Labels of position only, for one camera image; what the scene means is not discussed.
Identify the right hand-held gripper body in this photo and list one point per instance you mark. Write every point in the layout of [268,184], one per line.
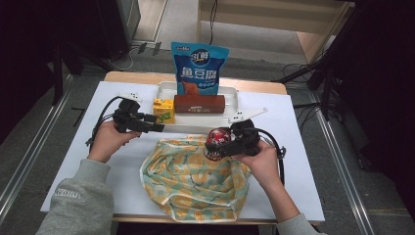
[246,138]

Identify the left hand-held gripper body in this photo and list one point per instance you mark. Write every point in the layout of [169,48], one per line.
[129,116]

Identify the red round tin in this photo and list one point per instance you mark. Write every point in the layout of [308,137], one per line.
[218,136]

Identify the small yellow box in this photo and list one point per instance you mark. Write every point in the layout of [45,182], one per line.
[163,109]

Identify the white plastic tray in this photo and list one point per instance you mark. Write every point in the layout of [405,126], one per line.
[195,120]

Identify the green yellow patterned cloth bag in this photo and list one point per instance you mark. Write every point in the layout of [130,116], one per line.
[192,189]

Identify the brown carton box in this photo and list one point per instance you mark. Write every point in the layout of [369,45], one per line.
[199,103]

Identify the blue snack pouch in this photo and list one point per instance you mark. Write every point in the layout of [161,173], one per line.
[199,71]

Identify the person's right hand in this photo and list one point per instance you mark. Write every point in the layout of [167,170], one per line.
[266,164]

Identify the person's left hand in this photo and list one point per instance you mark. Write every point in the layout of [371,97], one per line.
[106,142]

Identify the wooden table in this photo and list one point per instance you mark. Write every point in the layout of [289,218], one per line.
[137,77]

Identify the white table sheet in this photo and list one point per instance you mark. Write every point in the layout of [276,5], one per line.
[287,130]

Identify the black stand with legs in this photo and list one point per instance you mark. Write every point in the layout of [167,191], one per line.
[58,71]

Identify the dark cabinet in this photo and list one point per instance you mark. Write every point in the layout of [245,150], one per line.
[114,26]

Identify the black tripod stand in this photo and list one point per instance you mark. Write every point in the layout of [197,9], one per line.
[326,71]

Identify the light wooden shelf unit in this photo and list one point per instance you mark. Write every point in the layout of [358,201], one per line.
[261,19]

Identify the dark floor bracket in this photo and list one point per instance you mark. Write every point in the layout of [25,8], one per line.
[157,48]
[142,48]

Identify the metal floor rail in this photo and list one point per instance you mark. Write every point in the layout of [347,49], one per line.
[29,153]
[342,169]

